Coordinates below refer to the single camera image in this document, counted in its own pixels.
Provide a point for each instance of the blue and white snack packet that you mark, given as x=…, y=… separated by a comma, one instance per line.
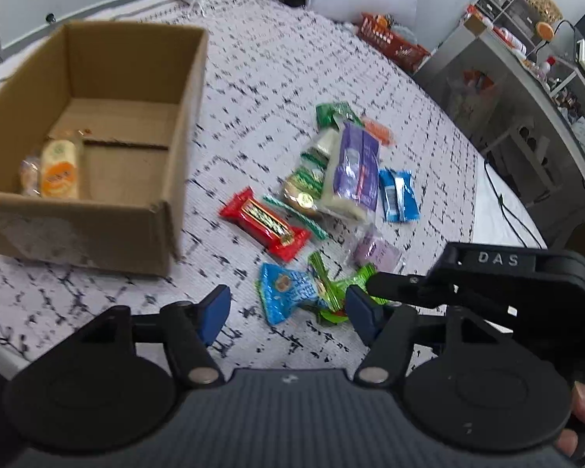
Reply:
x=399, y=195

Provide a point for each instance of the light blue snack packet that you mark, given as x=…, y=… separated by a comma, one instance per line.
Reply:
x=285, y=292

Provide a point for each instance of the grey desk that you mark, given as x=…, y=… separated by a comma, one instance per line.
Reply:
x=492, y=68

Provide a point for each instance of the green striped stick packet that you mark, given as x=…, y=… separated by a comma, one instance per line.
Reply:
x=296, y=218

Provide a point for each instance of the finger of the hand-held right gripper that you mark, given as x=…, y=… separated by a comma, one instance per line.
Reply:
x=395, y=286

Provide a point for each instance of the orange round object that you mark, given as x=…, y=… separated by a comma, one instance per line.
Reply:
x=547, y=31

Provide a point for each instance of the small clear snack packet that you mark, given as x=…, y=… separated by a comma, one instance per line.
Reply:
x=29, y=174

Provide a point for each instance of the brown cardboard box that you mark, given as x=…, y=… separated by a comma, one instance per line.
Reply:
x=126, y=156

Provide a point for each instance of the red capped bottle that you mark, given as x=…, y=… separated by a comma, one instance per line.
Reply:
x=548, y=67

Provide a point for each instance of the green and gold snack packet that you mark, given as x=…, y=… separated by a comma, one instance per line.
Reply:
x=302, y=187

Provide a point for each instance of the orange round cracker pack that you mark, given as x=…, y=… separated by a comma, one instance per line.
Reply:
x=58, y=168

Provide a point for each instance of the red snack bar packet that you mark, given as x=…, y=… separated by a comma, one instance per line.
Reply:
x=265, y=224

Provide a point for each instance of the red plastic basket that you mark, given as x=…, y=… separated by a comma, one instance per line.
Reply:
x=392, y=41

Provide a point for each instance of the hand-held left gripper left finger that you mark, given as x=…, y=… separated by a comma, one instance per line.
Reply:
x=215, y=313

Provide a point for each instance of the black door stopper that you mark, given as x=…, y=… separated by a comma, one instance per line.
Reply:
x=51, y=18

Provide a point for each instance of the orange snack packet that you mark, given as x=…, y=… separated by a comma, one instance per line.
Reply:
x=378, y=131

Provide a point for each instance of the small dark green snack packet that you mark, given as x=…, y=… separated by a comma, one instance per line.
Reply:
x=330, y=113

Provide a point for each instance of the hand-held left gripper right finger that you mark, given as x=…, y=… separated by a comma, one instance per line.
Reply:
x=363, y=316

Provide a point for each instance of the bright green crinkled snack packet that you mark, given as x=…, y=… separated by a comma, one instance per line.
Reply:
x=343, y=288

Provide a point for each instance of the clear pale snack packet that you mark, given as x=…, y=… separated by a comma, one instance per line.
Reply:
x=321, y=144

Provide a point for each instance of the lilac snack packet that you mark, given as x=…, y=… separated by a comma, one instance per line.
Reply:
x=375, y=251

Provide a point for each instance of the clear jar of nuts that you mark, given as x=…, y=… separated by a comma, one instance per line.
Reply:
x=543, y=5

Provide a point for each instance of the grey desktop shelf organizer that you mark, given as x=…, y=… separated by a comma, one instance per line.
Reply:
x=504, y=0

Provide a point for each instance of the purple and white snack packet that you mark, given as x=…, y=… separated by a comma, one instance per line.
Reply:
x=353, y=170

